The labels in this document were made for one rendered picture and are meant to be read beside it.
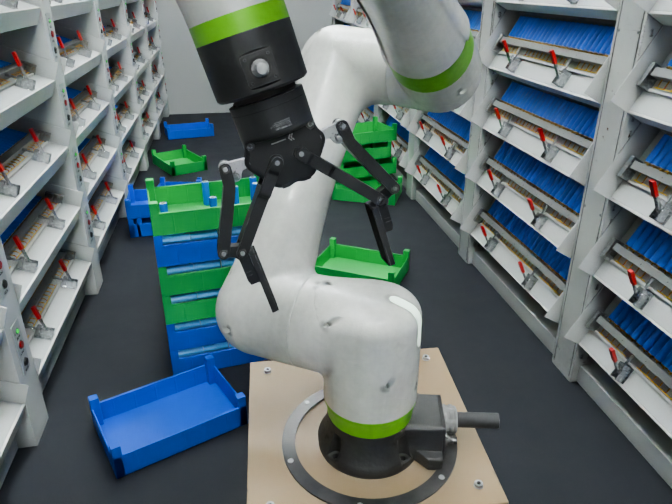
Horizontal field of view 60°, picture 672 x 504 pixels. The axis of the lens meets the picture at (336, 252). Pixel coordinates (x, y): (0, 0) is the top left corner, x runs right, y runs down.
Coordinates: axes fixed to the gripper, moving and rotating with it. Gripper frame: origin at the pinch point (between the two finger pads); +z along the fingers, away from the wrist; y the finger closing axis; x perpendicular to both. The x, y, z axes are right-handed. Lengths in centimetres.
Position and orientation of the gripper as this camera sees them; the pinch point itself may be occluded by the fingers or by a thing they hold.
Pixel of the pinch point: (328, 274)
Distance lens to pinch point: 63.7
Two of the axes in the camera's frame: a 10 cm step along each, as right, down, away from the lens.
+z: 3.0, 8.8, 3.6
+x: -2.2, -3.1, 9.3
